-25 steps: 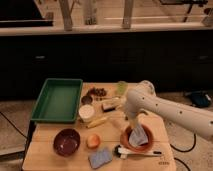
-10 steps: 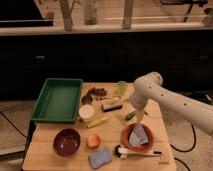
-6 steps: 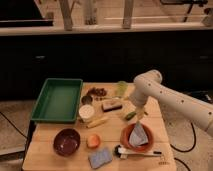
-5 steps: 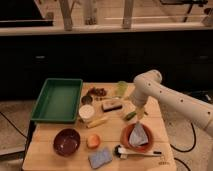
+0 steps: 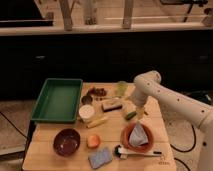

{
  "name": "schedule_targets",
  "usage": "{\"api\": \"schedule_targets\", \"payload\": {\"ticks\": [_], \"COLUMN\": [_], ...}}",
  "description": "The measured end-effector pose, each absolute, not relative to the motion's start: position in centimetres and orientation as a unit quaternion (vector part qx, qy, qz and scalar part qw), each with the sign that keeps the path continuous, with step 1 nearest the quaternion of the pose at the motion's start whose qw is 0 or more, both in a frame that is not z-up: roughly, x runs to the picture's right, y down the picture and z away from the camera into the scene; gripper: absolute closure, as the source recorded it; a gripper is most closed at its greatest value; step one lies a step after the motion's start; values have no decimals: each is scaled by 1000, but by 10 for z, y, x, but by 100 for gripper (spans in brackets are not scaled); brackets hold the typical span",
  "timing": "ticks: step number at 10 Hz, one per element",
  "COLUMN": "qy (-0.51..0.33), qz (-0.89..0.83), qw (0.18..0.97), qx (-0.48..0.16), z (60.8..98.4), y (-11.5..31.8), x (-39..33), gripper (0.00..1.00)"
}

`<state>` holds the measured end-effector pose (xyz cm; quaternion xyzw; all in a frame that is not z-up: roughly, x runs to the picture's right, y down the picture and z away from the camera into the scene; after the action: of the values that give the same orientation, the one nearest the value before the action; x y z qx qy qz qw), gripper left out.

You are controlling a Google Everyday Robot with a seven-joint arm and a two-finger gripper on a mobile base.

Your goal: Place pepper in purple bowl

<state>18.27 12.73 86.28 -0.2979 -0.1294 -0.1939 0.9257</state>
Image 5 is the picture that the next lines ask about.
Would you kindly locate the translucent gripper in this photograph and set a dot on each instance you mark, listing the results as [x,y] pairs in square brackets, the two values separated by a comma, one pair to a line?
[140,112]

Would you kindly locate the green pepper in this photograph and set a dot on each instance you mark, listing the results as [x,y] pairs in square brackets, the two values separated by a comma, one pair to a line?
[130,115]

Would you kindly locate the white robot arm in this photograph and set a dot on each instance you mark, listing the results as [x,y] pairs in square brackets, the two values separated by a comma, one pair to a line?
[197,113]

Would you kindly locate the dark purple bowl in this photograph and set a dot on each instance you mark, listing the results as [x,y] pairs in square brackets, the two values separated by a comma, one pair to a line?
[66,142]

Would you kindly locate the grey folded cloth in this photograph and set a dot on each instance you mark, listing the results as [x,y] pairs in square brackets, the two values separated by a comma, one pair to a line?
[138,136]

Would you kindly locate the yellow green cup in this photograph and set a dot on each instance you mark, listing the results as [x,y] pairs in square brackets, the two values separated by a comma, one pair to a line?
[121,88]

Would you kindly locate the wooden table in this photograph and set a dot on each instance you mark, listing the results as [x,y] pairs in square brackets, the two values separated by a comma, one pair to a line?
[41,156]

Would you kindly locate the black white dish brush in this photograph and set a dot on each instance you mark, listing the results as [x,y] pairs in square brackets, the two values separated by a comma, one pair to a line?
[123,153]

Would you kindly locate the white cup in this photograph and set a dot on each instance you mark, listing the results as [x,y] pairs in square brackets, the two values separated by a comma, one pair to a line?
[86,112]

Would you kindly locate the small metal cup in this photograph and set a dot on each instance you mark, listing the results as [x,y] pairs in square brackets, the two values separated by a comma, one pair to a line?
[86,100]

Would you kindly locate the orange round fruit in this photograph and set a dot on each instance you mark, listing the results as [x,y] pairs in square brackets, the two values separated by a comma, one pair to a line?
[93,141]

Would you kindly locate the blue grey sponge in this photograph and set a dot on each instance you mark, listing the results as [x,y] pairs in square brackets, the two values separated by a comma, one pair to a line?
[100,158]

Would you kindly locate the green plastic tray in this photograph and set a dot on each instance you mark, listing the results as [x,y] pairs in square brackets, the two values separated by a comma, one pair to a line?
[58,101]

